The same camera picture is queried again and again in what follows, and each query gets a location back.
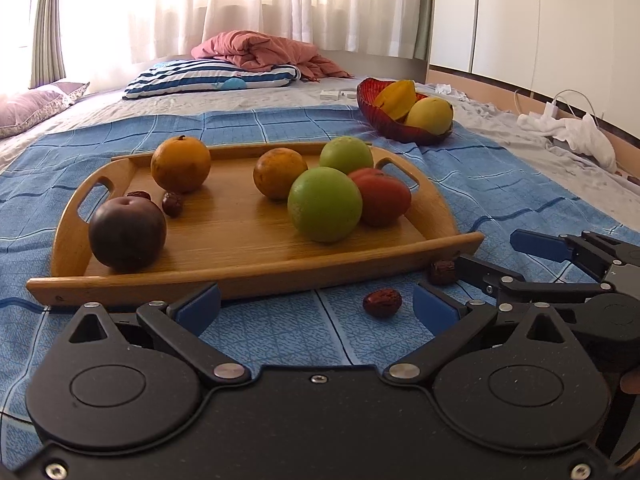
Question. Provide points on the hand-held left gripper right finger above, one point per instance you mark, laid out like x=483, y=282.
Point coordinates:
x=435, y=309

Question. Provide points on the dried red date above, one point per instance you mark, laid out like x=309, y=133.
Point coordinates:
x=442, y=272
x=382, y=303
x=172, y=204
x=140, y=194

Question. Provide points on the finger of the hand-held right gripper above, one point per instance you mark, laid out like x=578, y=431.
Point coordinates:
x=540, y=246
x=485, y=272

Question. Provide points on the yellow starfruit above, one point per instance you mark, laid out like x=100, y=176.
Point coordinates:
x=397, y=100

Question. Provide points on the blue checkered cloth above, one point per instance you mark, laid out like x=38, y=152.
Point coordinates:
x=500, y=185

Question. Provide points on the purple floral pillow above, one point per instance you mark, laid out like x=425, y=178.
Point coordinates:
x=30, y=110

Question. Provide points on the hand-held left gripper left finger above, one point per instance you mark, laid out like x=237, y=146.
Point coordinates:
x=197, y=306

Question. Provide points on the pink crumpled blanket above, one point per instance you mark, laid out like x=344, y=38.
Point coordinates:
x=260, y=50

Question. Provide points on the white sheer curtain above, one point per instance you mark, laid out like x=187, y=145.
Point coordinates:
x=225, y=0

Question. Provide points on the small white crumpled cloth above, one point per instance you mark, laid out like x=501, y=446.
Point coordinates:
x=450, y=90

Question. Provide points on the large orange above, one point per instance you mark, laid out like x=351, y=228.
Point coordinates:
x=180, y=165

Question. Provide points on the dark purple round fruit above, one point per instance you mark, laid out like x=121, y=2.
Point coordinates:
x=127, y=234

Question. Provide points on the small orange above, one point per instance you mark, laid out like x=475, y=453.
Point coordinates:
x=280, y=173

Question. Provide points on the white crumpled garment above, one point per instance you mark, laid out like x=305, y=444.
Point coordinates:
x=580, y=135

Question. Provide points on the green round fruit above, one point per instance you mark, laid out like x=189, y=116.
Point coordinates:
x=346, y=154
x=325, y=205

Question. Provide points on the red glass bowl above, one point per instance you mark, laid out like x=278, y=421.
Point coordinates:
x=380, y=115

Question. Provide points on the yellow mango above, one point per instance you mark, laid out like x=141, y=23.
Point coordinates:
x=430, y=115

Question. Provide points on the white wardrobe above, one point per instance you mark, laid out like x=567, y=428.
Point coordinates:
x=525, y=10

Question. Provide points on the grey bed sheet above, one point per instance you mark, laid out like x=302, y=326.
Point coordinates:
x=100, y=110

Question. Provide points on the grey-green curtain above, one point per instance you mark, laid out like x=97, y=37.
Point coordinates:
x=47, y=20
x=424, y=5

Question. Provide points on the red apple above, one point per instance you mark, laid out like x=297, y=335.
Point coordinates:
x=385, y=200

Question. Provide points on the blue white striped pillow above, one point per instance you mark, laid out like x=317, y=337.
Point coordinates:
x=200, y=77

